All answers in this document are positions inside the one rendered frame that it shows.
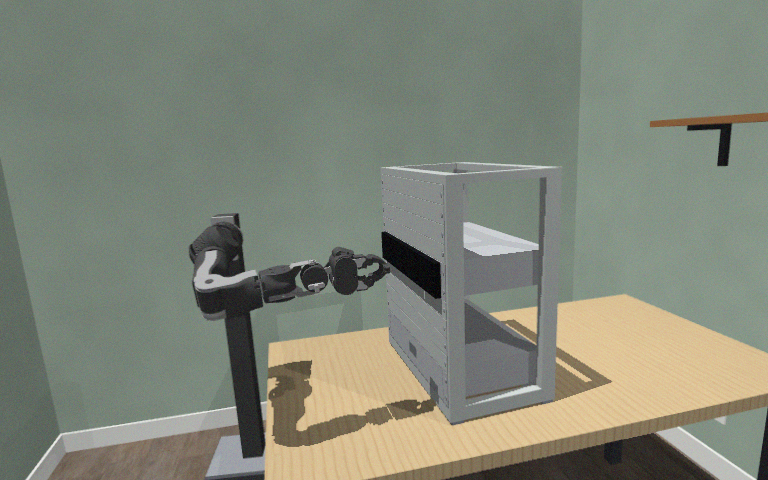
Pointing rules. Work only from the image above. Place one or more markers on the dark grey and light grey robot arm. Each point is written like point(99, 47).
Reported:
point(242, 293)

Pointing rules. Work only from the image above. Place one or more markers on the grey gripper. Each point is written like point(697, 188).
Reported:
point(343, 274)

